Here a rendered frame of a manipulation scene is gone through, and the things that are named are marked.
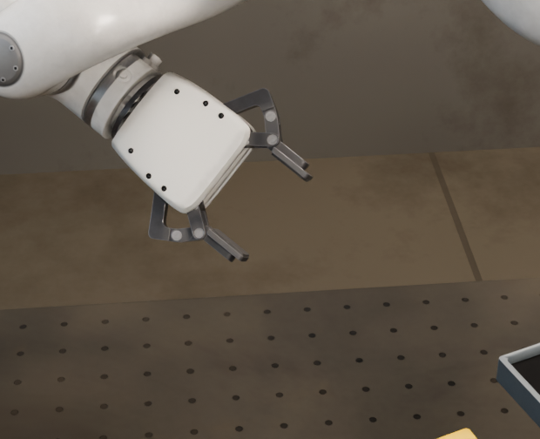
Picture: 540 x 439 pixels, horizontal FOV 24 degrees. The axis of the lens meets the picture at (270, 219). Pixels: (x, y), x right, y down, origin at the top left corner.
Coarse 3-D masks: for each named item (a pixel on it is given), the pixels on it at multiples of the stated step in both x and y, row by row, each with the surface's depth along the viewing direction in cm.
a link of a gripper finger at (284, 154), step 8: (272, 112) 113; (272, 120) 113; (272, 128) 113; (280, 128) 114; (280, 136) 114; (280, 144) 113; (280, 152) 112; (288, 152) 113; (280, 160) 112; (288, 160) 112; (296, 160) 113; (304, 160) 112; (296, 168) 112; (304, 168) 113; (304, 176) 112; (312, 176) 114
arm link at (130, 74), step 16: (128, 64) 113; (144, 64) 113; (112, 80) 112; (128, 80) 112; (144, 80) 113; (96, 96) 112; (112, 96) 112; (128, 96) 113; (96, 112) 113; (112, 112) 113; (96, 128) 114
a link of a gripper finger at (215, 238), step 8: (176, 232) 114; (184, 232) 114; (208, 232) 113; (216, 232) 113; (176, 240) 114; (184, 240) 114; (192, 240) 115; (208, 240) 114; (216, 240) 113; (224, 240) 113; (232, 240) 115; (216, 248) 113; (224, 248) 113; (232, 248) 112; (240, 248) 114; (224, 256) 113; (232, 256) 113; (240, 256) 112; (248, 256) 115
